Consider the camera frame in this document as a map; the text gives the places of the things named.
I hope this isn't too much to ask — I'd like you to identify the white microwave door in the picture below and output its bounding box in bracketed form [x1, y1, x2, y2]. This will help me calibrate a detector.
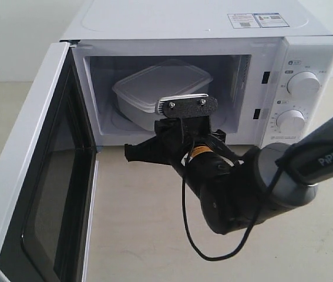
[0, 42, 97, 281]

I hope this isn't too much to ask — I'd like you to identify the white upper power knob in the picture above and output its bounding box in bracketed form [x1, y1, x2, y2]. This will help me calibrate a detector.
[287, 72, 321, 99]

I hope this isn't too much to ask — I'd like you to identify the blue white label sticker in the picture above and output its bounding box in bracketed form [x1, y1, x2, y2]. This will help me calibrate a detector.
[227, 13, 289, 29]

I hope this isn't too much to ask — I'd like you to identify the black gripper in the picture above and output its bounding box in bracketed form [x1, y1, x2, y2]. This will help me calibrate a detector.
[124, 116, 242, 167]

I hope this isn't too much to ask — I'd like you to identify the white Midea microwave oven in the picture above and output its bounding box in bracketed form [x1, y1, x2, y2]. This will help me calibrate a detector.
[61, 1, 333, 147]

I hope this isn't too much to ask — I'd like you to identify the white lower timer knob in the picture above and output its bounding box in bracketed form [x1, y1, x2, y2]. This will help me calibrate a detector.
[276, 110, 305, 133]

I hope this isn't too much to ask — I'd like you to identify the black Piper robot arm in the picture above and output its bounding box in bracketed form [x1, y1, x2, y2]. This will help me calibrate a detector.
[125, 99, 333, 234]

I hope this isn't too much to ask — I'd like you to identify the glass turntable plate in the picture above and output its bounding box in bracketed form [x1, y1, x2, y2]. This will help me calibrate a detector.
[111, 109, 226, 131]

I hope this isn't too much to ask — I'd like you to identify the white lidded plastic container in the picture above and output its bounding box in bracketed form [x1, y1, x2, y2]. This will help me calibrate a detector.
[112, 59, 213, 131]

